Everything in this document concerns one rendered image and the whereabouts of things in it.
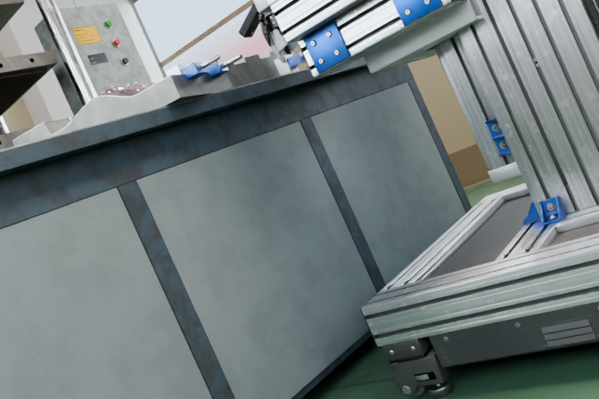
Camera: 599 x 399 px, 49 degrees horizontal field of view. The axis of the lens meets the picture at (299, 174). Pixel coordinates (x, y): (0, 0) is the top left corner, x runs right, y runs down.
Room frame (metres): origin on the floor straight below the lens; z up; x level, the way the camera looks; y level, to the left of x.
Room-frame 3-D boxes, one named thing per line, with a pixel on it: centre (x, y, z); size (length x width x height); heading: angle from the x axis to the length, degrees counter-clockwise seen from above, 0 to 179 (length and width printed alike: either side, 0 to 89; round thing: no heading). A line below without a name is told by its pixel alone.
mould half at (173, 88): (1.66, 0.34, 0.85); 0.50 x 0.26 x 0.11; 66
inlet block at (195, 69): (1.51, 0.12, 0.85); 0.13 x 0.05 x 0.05; 66
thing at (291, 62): (1.82, -0.13, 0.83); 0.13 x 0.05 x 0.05; 59
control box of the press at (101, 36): (2.61, 0.55, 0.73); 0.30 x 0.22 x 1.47; 138
